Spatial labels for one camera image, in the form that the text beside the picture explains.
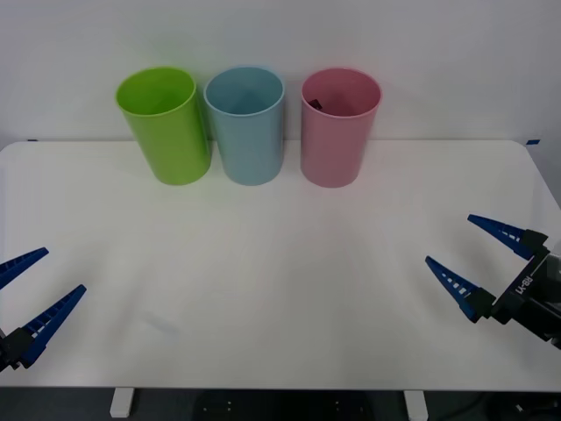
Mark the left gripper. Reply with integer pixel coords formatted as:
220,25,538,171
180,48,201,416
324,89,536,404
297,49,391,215
0,247,88,374

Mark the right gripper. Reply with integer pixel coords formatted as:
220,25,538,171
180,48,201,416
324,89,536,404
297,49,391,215
424,213,561,351

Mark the white table leg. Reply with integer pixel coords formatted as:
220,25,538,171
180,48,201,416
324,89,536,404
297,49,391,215
109,388,134,418
403,389,429,421

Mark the pink plastic bin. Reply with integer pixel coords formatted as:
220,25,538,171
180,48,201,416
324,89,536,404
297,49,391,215
300,67,383,189

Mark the green plastic bin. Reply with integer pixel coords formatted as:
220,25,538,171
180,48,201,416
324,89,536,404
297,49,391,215
115,65,212,186

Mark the pale blue plastic bin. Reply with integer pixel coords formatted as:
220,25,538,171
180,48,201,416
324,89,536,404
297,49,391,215
202,65,286,186

